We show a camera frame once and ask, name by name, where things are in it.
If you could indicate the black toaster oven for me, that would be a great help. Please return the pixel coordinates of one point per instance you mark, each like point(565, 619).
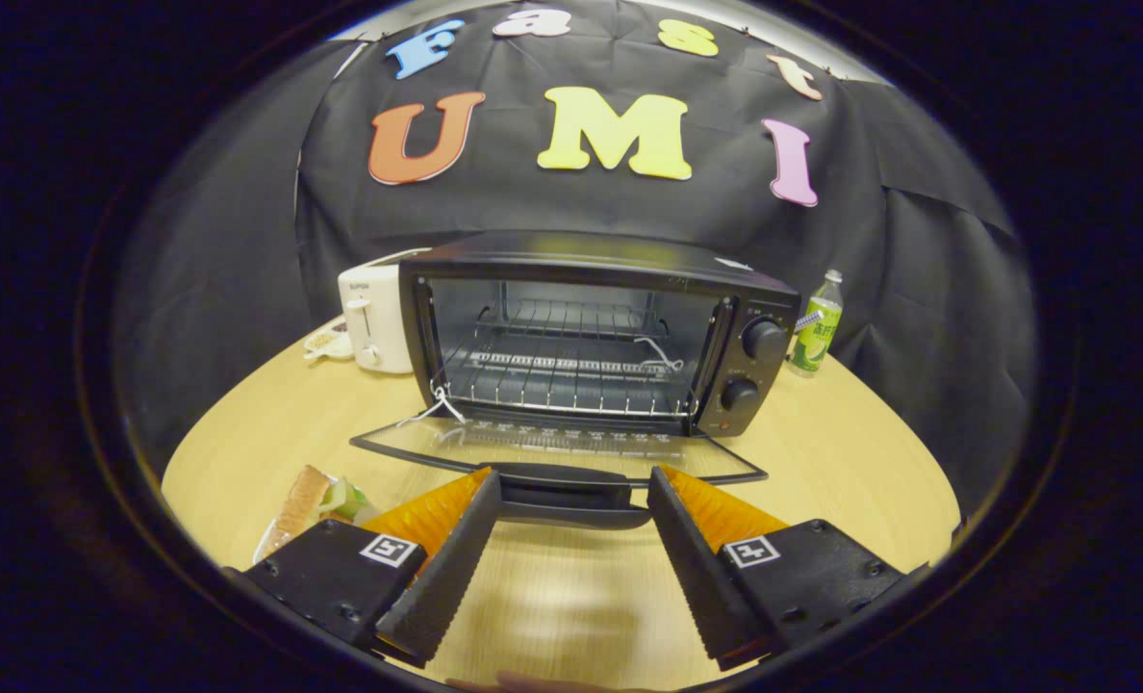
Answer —
point(754, 385)

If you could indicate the white pop-up toaster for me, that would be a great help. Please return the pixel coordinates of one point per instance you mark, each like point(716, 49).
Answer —
point(374, 322)

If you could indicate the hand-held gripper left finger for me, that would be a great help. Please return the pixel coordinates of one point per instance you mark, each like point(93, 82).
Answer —
point(448, 577)

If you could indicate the white plate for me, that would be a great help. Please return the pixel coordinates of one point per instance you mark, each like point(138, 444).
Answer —
point(264, 551)

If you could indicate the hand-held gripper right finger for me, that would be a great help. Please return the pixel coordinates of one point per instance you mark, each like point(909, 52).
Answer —
point(697, 568)

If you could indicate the small snack dish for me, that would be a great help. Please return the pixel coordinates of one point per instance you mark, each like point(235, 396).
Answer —
point(326, 342)

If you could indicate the green label drink bottle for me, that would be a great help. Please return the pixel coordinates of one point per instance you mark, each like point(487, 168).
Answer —
point(814, 332)

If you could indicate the sandwich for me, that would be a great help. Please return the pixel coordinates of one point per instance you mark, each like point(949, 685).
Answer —
point(304, 505)

